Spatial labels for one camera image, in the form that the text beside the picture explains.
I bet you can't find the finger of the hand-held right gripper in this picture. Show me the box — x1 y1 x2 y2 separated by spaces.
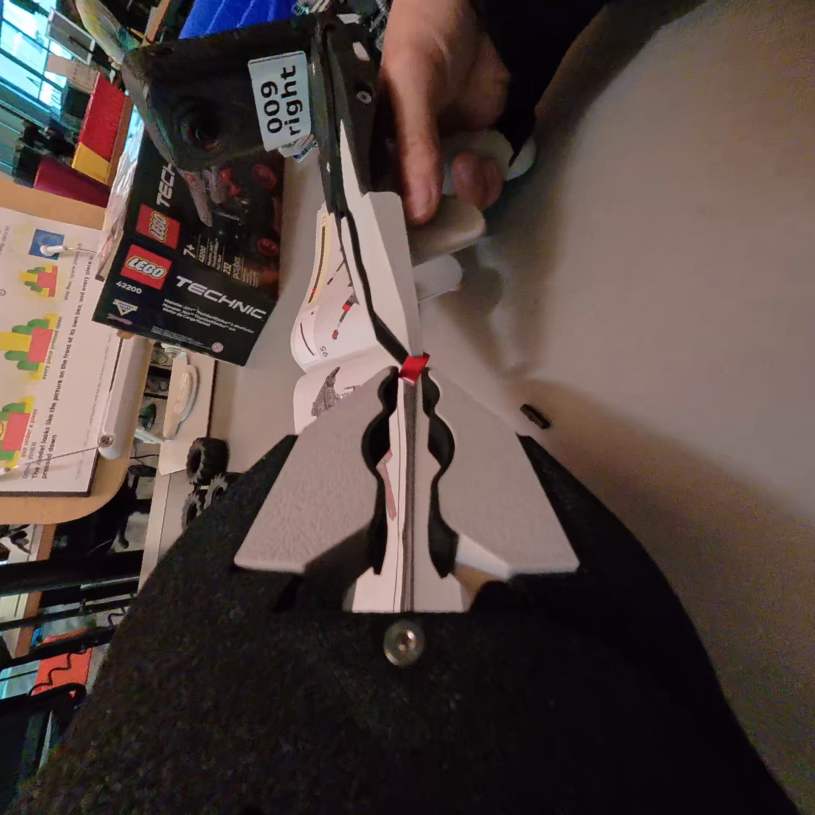
344 191 426 370

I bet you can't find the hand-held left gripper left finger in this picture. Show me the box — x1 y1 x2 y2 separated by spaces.
233 366 400 575

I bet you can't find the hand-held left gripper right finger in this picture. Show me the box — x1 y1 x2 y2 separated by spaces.
420 368 582 580

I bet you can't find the long black axle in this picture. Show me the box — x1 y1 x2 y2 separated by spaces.
400 379 418 612

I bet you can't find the person's right hand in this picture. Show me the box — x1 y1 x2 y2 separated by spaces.
379 0 513 225

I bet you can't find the blue object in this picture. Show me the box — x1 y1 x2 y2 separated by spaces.
180 0 306 40

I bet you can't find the open instruction booklet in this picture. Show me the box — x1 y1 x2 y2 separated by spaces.
289 210 472 612

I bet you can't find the red and yellow box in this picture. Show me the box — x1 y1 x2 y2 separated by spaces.
70 73 135 185

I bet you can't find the white round disc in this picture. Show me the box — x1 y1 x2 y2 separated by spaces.
162 366 201 440

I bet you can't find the black toy set box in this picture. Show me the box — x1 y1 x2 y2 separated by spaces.
92 130 287 368

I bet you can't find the white instruction sign board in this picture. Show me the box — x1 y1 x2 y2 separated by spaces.
0 207 122 497

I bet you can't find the red stool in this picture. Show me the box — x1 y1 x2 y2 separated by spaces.
32 646 93 695

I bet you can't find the white sign holder post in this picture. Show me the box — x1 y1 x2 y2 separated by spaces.
98 337 154 461

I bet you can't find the black metal desk frame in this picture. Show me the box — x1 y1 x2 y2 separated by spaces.
0 551 144 638

